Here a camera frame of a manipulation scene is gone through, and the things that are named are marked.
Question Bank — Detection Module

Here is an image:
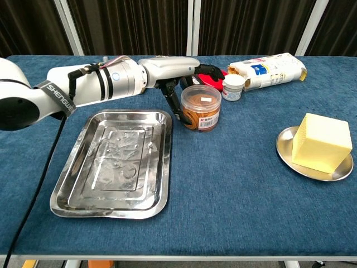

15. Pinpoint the white partition post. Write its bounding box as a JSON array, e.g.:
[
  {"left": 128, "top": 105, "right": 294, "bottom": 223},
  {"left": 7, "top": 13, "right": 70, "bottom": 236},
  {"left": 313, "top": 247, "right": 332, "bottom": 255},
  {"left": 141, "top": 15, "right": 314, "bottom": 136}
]
[
  {"left": 186, "top": 0, "right": 202, "bottom": 56},
  {"left": 295, "top": 0, "right": 330, "bottom": 56},
  {"left": 54, "top": 0, "right": 85, "bottom": 56}
]

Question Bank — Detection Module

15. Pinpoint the plastic cup with orange contents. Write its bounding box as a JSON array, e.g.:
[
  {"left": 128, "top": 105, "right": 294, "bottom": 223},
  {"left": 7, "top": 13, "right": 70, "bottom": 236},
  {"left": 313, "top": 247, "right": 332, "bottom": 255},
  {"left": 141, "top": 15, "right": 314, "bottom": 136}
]
[{"left": 180, "top": 84, "right": 223, "bottom": 133}]

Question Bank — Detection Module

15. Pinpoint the red round flat disc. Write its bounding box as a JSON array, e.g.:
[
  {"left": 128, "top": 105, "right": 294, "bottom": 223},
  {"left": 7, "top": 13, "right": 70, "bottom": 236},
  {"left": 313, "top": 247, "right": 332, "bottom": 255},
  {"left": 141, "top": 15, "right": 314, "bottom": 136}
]
[{"left": 194, "top": 69, "right": 228, "bottom": 92}]

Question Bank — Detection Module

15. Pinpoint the blue table cloth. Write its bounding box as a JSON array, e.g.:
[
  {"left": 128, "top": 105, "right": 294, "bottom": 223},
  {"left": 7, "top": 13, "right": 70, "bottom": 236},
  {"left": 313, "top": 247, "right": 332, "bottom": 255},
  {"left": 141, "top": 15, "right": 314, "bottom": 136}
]
[{"left": 0, "top": 55, "right": 357, "bottom": 257}]

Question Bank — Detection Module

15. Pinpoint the silver metal bowl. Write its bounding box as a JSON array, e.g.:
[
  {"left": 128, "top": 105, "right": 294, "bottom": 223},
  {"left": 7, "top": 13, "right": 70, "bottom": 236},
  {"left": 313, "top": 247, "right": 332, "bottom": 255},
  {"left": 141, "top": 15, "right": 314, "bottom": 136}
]
[{"left": 276, "top": 126, "right": 354, "bottom": 182}]

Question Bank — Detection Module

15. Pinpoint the yellow sponge block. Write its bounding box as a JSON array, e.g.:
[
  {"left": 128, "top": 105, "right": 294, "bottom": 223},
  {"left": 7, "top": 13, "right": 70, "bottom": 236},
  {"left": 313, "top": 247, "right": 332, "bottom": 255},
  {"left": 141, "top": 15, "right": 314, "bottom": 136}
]
[{"left": 292, "top": 112, "right": 353, "bottom": 175}]

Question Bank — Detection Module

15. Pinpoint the small white jar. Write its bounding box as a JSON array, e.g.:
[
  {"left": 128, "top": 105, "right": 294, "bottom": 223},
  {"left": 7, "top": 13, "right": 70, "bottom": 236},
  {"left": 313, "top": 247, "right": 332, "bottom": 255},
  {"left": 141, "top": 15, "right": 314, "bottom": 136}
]
[{"left": 221, "top": 74, "right": 245, "bottom": 102}]

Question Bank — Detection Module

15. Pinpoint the white printed food bag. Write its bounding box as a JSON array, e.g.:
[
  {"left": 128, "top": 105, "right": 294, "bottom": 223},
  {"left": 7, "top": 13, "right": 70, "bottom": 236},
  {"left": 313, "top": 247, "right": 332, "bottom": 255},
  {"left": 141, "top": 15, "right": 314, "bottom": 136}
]
[{"left": 227, "top": 52, "right": 307, "bottom": 92}]

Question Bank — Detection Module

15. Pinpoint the dark pleated curtain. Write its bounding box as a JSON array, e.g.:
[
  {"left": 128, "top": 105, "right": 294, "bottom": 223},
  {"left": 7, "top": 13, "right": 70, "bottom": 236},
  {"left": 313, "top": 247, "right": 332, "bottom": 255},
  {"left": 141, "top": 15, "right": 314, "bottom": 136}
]
[
  {"left": 198, "top": 0, "right": 317, "bottom": 56},
  {"left": 305, "top": 0, "right": 357, "bottom": 57},
  {"left": 0, "top": 0, "right": 74, "bottom": 62},
  {"left": 66, "top": 0, "right": 193, "bottom": 56}
]

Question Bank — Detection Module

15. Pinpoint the grey table frame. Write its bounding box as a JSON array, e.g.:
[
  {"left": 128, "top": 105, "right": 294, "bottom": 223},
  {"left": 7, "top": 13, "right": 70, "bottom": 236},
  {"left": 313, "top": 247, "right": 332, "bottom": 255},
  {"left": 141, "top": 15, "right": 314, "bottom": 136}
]
[{"left": 0, "top": 254, "right": 357, "bottom": 268}]

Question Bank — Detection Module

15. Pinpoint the rectangular steel tray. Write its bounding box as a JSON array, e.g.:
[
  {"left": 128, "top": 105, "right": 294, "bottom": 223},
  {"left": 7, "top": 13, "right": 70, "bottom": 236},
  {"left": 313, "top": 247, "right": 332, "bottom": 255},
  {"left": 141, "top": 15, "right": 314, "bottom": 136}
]
[{"left": 50, "top": 109, "right": 173, "bottom": 220}]

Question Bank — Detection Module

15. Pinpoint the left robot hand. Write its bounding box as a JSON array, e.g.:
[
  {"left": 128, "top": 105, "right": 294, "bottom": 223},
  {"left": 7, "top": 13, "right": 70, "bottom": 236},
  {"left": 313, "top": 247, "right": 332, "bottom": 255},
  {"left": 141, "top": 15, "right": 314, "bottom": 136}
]
[{"left": 138, "top": 55, "right": 228, "bottom": 125}]

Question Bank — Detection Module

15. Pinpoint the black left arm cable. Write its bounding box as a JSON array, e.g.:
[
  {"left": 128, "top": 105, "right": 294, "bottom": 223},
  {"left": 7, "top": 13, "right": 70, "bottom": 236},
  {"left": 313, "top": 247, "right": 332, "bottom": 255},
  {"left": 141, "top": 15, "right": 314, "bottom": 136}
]
[{"left": 3, "top": 114, "right": 67, "bottom": 268}]

